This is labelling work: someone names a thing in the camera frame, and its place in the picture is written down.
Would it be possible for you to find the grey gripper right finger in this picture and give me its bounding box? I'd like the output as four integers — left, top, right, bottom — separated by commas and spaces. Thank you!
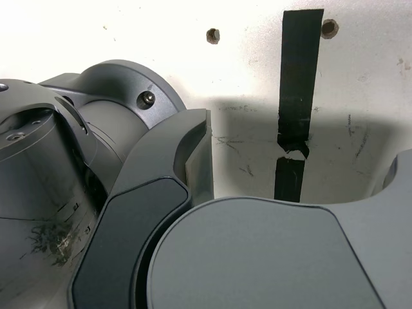
133, 150, 412, 309

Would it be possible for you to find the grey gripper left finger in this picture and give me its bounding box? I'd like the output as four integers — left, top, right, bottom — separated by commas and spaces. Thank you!
66, 108, 215, 309

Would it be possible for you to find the black tape strip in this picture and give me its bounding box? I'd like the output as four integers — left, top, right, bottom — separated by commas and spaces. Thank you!
273, 8, 325, 203

